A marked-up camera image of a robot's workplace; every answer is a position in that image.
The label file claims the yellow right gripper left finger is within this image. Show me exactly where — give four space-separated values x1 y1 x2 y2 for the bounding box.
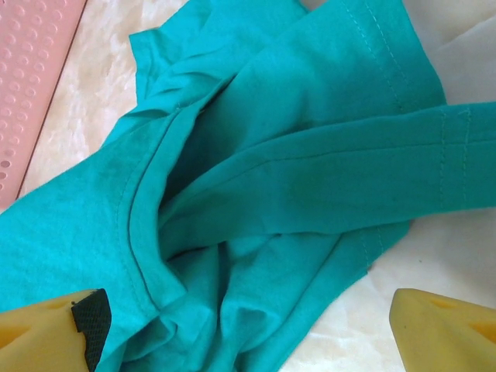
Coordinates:
0 288 113 372

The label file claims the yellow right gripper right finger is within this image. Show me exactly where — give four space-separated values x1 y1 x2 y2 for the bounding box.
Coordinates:
388 288 496 372

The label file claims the teal printed t-shirt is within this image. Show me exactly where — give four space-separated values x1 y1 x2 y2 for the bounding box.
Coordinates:
0 0 496 372

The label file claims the pink perforated plastic basket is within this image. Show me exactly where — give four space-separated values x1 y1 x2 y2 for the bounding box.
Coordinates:
0 0 88 210

